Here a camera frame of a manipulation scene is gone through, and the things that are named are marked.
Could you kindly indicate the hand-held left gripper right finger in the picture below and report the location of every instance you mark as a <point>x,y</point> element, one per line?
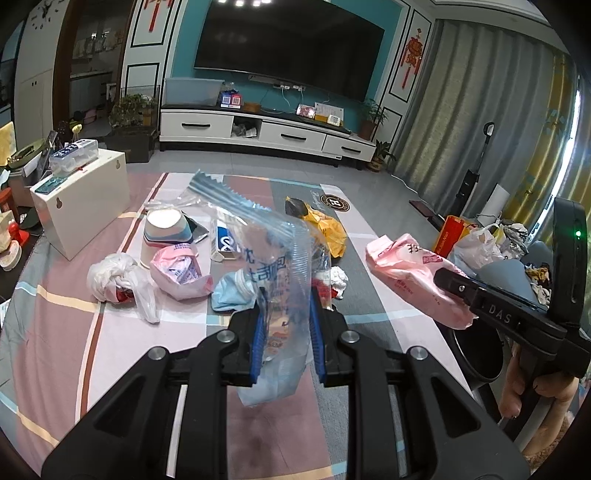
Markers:
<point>318,344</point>

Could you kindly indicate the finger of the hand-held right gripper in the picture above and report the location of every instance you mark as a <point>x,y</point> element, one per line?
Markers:
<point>459,286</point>

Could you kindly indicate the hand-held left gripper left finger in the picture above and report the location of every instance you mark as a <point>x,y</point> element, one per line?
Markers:
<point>258,341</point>

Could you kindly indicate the black trash bin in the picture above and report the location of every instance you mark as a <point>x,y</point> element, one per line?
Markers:
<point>480,355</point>

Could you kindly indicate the blue face mask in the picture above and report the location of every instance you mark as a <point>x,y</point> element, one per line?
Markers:
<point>233,293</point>

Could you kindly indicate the large pink plastic bag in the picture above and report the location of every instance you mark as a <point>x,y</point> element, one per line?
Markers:
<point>406,272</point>

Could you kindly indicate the red white wrapper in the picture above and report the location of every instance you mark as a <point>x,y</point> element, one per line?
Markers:
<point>323,288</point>

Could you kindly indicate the clear blue-print plastic bag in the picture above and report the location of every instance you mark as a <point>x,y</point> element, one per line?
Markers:
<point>284,286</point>

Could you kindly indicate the pink purple-print packet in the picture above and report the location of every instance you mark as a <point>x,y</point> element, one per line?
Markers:
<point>180,272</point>

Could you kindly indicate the person's right forearm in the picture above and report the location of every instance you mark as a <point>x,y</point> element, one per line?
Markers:
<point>561,429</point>

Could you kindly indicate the person's right hand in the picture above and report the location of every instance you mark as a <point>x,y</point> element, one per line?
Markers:
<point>510,383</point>

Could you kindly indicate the white plastic shopping bag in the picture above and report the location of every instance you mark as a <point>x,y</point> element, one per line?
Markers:
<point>475,251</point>

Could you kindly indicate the grey sofa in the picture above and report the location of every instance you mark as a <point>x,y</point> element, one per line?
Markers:
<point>503,277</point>

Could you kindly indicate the clutter pile on sofa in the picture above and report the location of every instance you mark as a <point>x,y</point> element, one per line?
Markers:
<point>538,277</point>

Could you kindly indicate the red shopping bag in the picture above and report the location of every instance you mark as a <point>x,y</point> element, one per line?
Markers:
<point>450,237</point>

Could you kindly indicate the crumpled white tissue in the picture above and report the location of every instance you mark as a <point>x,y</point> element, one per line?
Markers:
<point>339,279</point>

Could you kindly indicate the dark floor mat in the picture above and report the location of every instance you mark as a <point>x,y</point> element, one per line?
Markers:
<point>427,214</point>

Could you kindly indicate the white standing panel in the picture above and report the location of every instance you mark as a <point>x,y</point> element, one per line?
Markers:
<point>495,203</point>

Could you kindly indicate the white blue carton box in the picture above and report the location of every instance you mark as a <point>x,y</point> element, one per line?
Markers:
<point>226,240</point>

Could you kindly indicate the black upright vacuum cleaner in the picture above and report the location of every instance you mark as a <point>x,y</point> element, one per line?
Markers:
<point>471,180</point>

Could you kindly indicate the yellow snack packet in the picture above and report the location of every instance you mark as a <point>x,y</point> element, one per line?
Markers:
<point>323,226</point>

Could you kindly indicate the dark foil packet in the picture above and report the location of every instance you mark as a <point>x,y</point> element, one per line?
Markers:
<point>198,228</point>

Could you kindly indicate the white paper cup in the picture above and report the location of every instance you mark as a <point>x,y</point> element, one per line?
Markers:
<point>147,256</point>

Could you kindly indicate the white blue-striped paper bowl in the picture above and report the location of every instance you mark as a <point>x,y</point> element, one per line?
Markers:
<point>166,226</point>

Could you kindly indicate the small potted floor plant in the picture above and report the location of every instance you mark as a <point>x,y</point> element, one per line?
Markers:
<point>381,157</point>

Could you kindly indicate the crumpled white plastic bag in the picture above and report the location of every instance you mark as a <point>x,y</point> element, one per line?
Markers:
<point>115,279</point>

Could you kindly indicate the yellow patterned curtain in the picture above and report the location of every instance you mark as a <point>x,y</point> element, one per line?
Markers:
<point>554,152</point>

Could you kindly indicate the clear plastic wrapper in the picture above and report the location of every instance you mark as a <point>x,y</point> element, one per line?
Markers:
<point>173,196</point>

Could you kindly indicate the grey curtain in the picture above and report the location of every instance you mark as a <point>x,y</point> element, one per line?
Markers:
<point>466,106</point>

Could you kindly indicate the potted plant in brown pot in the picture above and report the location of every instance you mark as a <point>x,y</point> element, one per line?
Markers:
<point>371,120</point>

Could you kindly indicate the white television cabinet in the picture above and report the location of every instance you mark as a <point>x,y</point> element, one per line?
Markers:
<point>277,134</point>

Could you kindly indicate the desk calendar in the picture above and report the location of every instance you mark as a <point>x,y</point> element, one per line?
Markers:
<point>328,110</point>

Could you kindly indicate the white storage box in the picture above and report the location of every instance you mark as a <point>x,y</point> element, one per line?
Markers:
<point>87,203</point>

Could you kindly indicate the small photo screen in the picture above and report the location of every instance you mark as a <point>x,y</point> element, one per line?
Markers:
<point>306,111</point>

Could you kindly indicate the leafy plant in dark planter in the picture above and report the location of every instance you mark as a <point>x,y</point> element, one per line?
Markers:
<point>131,134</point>

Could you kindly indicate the small blue red box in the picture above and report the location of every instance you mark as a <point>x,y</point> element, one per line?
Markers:
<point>230,99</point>

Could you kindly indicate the translucent blue storage box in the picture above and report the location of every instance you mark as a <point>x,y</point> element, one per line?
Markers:
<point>191,91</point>

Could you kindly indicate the clear plastic container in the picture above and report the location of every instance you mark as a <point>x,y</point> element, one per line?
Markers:
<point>74,154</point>

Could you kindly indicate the red white toy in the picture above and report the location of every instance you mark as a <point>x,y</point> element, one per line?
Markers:
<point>14,240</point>

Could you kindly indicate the black television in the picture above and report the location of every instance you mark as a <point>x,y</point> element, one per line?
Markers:
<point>291,41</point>

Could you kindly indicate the green hat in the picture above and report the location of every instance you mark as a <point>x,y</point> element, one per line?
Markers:
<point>25,154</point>

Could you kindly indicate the red knot wall decoration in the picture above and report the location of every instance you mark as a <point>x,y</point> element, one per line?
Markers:
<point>412,53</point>
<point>151,11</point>

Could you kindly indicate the wall clock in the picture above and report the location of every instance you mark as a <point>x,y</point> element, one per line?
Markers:
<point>46,9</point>

